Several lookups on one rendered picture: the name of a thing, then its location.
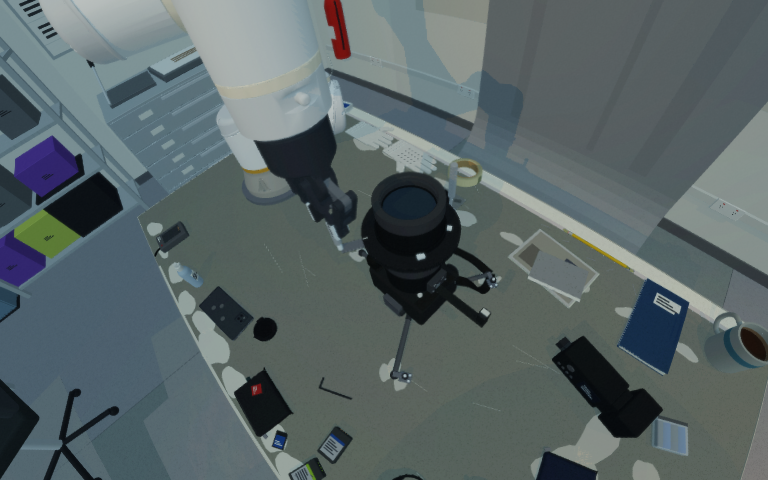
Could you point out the yellow ruler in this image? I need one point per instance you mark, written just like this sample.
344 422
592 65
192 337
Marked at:
597 250

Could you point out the small black round cap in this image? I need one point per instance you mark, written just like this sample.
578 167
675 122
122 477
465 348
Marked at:
265 329

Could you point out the small blue memory card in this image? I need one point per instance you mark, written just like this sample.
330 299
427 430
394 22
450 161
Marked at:
279 441

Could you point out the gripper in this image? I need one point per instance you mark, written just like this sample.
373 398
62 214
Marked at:
300 150

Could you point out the grey flat device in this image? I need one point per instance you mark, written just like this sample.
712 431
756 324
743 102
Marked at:
175 63

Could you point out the dark blue case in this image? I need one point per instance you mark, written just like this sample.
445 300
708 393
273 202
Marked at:
564 468

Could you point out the black box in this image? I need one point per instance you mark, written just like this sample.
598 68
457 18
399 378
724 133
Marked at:
84 205

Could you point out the purple box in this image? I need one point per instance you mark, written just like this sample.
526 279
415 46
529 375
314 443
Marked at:
19 261
45 165

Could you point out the blue spiral notebook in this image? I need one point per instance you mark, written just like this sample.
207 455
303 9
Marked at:
653 327

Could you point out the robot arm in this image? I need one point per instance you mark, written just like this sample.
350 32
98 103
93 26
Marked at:
258 54

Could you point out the black hex key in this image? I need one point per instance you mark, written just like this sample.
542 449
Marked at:
333 391

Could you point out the black memory card, green stripe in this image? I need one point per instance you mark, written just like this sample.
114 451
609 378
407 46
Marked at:
307 471

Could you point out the grey coffee mug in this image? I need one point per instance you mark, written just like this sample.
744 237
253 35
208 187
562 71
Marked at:
729 351

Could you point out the beige tape roll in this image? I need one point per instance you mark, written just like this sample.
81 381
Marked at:
465 173

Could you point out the white perforated cloth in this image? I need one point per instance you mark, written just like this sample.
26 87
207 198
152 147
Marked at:
409 155

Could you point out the black tripod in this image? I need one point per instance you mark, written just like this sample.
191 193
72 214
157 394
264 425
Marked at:
403 348

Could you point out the white wall socket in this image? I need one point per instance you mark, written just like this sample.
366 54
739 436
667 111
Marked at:
726 209

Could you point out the black pouch with red label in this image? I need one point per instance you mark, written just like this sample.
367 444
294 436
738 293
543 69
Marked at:
263 403

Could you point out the dark grey pad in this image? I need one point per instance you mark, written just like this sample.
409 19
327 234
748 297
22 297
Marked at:
129 89

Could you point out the black memory card, blue stripe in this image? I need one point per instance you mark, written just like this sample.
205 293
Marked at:
334 445

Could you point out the grey drawer cabinet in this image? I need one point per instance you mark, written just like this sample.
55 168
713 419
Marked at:
162 132

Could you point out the black rectangular plate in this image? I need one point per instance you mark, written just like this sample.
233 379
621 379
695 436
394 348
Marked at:
225 312

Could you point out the green box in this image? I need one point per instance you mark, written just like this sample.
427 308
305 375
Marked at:
47 234

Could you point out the black office chair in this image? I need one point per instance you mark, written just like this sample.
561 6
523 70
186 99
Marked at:
72 432

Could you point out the grey air vent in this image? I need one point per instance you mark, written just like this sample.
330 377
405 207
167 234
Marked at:
39 24

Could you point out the black camera body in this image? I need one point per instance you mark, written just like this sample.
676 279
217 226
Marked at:
606 387

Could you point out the small clear bottle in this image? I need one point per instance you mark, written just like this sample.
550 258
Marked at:
191 276

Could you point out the grey shelf unit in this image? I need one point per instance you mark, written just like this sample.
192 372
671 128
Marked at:
72 132

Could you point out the dark grey box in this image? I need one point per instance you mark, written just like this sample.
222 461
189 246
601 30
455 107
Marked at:
17 111

